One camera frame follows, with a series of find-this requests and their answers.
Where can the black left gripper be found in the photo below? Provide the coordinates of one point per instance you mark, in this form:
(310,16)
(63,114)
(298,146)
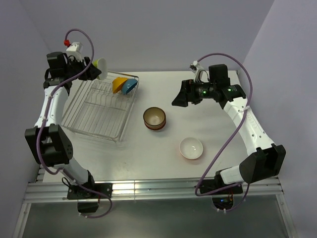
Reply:
(91,73)

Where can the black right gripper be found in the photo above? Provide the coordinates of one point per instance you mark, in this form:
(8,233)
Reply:
(187,93)

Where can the green white square bowl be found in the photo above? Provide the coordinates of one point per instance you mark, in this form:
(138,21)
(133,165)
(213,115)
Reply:
(101,65)

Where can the yellow plastic bowl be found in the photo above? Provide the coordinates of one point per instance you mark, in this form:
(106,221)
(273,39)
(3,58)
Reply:
(118,83)

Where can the blue ceramic bowl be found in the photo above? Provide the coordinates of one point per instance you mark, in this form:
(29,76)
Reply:
(129,85)

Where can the orange white bowl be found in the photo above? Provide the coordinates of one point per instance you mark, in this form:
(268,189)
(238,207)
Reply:
(191,148)

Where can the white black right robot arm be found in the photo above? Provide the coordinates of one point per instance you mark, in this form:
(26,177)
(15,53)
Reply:
(265,158)

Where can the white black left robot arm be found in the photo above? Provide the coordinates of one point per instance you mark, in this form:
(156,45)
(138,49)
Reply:
(47,141)

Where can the red striped beige bowl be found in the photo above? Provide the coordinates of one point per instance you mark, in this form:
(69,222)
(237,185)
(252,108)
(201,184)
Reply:
(154,118)

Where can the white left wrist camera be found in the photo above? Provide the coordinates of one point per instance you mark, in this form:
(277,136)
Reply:
(75,50)

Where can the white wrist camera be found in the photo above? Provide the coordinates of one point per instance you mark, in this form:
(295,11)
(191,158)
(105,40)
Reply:
(75,50)
(197,69)

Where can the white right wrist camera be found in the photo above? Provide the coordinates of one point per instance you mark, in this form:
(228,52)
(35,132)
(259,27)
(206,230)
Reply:
(197,69)

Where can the metal wire dish rack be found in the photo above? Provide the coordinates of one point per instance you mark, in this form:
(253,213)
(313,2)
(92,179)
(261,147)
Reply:
(93,110)

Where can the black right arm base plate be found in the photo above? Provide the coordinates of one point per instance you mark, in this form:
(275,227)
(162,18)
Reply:
(209,185)

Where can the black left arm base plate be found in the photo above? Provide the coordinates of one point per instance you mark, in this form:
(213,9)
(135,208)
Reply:
(99,191)

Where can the aluminium frame rail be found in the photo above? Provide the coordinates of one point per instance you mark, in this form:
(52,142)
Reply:
(151,189)

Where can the black box under rail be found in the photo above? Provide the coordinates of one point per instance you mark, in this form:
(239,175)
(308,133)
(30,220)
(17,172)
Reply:
(87,207)

